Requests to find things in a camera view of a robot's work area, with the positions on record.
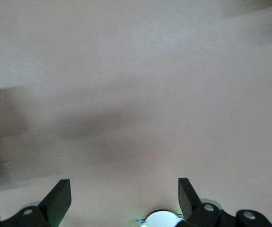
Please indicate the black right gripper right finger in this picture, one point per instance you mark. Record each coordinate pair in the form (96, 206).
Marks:
(192, 208)

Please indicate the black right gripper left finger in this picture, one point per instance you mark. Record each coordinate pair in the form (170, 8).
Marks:
(53, 205)

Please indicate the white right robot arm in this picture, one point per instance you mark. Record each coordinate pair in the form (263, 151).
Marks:
(161, 220)

